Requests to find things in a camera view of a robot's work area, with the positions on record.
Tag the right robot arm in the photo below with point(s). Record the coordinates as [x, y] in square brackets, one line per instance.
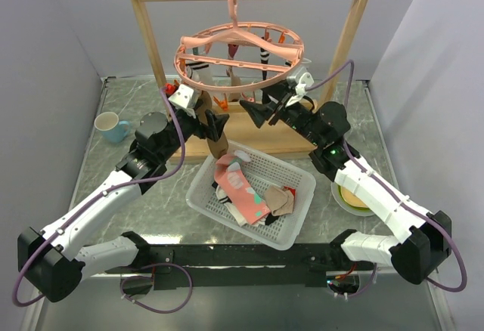
[420, 240]

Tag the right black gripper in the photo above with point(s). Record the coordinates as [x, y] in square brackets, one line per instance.
[259, 112]

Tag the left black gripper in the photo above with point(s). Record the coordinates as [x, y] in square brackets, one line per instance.
[213, 128]

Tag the white plastic basket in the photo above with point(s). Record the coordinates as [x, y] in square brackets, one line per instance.
[262, 171]

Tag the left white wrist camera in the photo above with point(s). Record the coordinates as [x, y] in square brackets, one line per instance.
[185, 98]

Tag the pink round clip hanger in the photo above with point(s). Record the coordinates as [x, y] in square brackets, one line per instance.
[232, 52]

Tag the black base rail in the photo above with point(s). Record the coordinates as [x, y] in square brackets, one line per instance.
[239, 265]

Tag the aluminium frame rail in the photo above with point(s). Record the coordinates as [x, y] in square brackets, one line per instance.
[412, 262]

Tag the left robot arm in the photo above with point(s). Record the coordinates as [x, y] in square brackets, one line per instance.
[156, 139]

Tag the brown sock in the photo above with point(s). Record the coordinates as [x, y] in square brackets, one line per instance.
[219, 148]

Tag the light blue mug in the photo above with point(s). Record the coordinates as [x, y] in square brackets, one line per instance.
[111, 127]

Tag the pile of socks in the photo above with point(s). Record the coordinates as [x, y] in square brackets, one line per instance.
[240, 198]

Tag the yellow bowl on plate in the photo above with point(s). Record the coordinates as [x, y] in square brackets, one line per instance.
[350, 202]

